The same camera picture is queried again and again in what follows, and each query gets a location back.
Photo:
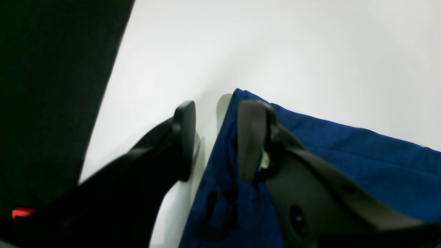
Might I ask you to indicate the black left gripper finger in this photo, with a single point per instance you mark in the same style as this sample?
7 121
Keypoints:
117 206

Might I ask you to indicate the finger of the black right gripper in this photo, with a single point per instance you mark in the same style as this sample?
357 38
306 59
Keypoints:
317 205

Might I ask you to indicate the blue long-sleeve T-shirt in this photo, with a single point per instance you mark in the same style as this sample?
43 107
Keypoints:
229 212

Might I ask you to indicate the red and black clamp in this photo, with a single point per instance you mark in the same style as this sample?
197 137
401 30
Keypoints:
22 212

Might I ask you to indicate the black cloth side table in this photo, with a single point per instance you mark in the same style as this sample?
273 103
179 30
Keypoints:
56 57

